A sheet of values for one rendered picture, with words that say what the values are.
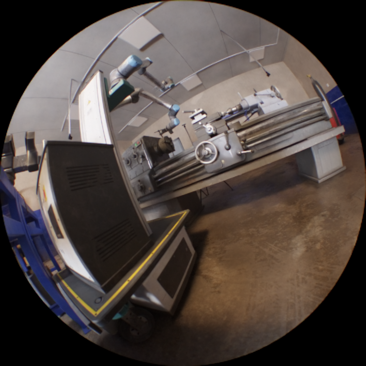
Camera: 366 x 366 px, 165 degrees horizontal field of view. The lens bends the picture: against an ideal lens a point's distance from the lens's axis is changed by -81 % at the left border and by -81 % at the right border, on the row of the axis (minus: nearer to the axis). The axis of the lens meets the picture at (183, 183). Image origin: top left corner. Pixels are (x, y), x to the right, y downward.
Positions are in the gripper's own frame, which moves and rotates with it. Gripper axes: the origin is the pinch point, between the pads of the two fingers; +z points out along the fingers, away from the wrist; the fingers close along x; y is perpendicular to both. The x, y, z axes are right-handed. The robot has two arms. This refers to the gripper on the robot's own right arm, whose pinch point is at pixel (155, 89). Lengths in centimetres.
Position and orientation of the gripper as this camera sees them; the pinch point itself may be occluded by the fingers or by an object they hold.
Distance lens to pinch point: 232.5
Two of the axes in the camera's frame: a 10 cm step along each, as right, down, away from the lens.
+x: 5.8, 4.5, 6.8
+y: 0.1, 8.3, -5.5
